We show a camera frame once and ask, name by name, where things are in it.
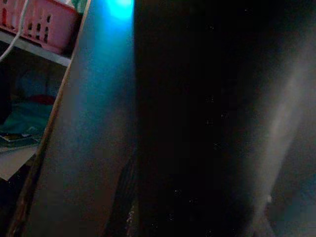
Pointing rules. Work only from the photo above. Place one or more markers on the teal cloth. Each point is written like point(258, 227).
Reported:
point(23, 118)

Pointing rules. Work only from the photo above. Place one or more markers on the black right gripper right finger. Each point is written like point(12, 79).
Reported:
point(279, 138)

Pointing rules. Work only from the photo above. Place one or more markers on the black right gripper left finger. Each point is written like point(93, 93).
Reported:
point(124, 197)

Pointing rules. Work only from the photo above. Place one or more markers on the red cloth item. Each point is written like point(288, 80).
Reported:
point(42, 98)

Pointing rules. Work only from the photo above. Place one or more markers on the pink plastic basket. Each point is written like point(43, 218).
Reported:
point(50, 23)

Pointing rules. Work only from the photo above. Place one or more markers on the stack of papers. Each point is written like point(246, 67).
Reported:
point(17, 144)

